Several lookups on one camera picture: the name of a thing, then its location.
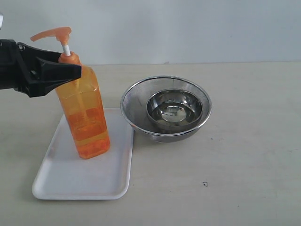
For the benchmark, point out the white rectangular plastic tray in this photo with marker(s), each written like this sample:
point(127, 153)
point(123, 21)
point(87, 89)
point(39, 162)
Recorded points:
point(63, 175)

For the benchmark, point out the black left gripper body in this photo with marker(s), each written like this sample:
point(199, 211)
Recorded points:
point(11, 69)

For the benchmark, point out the small stainless steel bowl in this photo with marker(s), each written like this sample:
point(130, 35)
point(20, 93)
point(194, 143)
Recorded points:
point(173, 109)

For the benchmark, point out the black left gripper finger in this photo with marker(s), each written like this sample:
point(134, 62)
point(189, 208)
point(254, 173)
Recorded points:
point(31, 57)
point(43, 76)

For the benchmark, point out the orange dish soap pump bottle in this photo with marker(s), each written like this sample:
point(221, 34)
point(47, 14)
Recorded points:
point(81, 101)

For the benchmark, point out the steel mesh colander bowl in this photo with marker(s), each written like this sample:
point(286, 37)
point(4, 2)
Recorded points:
point(133, 107)

